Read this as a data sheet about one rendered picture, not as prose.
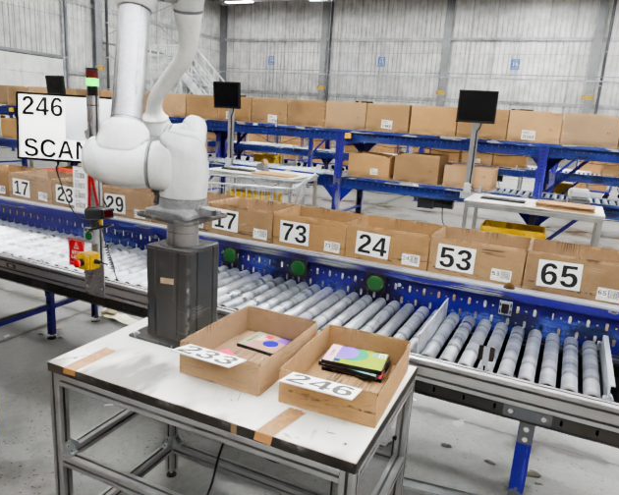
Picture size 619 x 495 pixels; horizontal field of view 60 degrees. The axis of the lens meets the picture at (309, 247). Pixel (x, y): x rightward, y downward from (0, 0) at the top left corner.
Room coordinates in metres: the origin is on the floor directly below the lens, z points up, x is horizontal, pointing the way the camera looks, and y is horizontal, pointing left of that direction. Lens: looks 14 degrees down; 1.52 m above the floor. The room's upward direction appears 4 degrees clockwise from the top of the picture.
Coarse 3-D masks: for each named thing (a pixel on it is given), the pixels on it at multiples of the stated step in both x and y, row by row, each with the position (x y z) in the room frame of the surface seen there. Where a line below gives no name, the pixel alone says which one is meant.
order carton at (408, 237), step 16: (352, 224) 2.46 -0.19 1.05; (368, 224) 2.72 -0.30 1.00; (384, 224) 2.69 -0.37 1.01; (400, 224) 2.66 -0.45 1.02; (416, 224) 2.62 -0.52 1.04; (432, 224) 2.59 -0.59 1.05; (352, 240) 2.45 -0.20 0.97; (400, 240) 2.36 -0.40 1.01; (416, 240) 2.33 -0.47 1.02; (352, 256) 2.45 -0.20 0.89; (368, 256) 2.42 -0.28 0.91; (400, 256) 2.35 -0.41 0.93
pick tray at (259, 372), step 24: (240, 312) 1.78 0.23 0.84; (264, 312) 1.80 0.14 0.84; (192, 336) 1.54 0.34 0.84; (216, 336) 1.66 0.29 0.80; (240, 336) 1.76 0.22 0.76; (288, 336) 1.76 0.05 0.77; (312, 336) 1.68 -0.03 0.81; (192, 360) 1.47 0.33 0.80; (264, 360) 1.39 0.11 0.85; (240, 384) 1.40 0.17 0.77; (264, 384) 1.40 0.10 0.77
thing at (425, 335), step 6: (444, 306) 2.11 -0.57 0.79; (438, 312) 2.01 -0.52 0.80; (444, 312) 2.13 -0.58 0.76; (432, 318) 1.92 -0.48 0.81; (438, 318) 2.03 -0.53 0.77; (444, 318) 2.15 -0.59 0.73; (426, 324) 1.86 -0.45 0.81; (432, 324) 1.93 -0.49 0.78; (438, 324) 2.04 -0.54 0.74; (426, 330) 1.85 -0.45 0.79; (432, 330) 1.95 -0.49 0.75; (420, 336) 1.76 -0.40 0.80; (426, 336) 1.86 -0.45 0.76; (432, 336) 1.96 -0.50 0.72; (420, 342) 1.77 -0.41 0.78; (426, 342) 1.87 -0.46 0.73; (420, 348) 1.78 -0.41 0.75; (420, 354) 1.79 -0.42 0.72
